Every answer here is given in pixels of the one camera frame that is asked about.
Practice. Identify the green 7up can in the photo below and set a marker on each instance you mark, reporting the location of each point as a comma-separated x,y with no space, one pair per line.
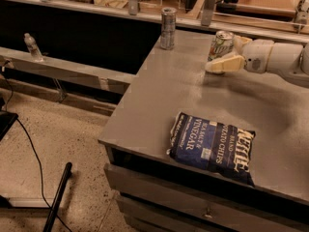
221,44

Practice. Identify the tall silver energy drink can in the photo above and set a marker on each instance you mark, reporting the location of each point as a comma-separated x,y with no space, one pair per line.
168,27

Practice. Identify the black device at left edge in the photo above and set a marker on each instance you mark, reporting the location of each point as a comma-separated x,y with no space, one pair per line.
7,119

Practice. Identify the blue Kettle chip bag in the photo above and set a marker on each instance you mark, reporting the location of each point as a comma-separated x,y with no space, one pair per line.
212,146

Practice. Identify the metal drawer knob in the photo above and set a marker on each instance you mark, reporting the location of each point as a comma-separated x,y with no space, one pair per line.
207,213

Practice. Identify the grey drawer cabinet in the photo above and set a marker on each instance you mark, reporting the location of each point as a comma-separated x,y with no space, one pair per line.
158,197

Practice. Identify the black pole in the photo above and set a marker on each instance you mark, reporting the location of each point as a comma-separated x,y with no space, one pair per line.
53,211

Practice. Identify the clear plastic water bottle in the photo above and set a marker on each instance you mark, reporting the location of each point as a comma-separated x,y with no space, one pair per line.
33,47

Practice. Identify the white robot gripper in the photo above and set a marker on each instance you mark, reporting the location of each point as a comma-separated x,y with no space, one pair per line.
258,55

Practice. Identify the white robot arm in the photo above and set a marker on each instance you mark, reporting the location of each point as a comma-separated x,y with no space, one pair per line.
290,61

